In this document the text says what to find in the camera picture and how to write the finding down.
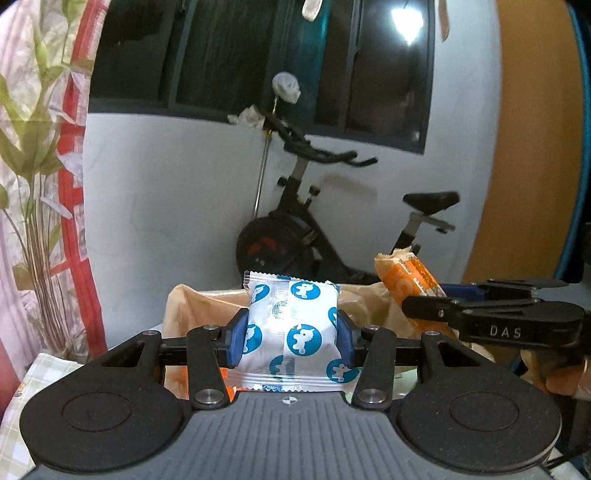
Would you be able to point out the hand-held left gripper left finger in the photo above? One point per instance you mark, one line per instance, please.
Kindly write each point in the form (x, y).
(237, 339)

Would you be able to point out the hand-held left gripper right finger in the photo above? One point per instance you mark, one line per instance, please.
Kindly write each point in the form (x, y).
(346, 339)

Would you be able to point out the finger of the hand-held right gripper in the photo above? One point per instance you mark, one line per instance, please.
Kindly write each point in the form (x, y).
(429, 308)
(508, 285)

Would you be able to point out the orange snack packet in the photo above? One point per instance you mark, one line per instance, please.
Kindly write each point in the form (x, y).
(406, 274)

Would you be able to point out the cardboard box with plastic liner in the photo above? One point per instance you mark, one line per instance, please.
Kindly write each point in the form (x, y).
(203, 307)

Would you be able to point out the white blue spotted snack packet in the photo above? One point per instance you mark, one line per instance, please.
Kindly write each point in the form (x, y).
(295, 332)

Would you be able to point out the person's right hand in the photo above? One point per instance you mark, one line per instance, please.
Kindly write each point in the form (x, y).
(570, 381)

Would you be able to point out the black exercise bike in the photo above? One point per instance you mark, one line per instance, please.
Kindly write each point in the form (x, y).
(295, 240)

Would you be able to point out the brown wooden door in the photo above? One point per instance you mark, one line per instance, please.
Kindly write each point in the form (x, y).
(521, 161)

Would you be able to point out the metal pole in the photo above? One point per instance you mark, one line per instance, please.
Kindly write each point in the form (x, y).
(264, 175)

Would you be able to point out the checked tablecloth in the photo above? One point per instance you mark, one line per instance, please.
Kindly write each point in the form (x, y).
(27, 415)

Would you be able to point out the crumpled white cloth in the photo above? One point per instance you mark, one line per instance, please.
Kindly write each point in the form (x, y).
(247, 116)

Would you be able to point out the dark window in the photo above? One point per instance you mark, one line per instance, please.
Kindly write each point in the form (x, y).
(221, 55)

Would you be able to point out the white hanging garment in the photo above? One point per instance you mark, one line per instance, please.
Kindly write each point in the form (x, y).
(311, 9)

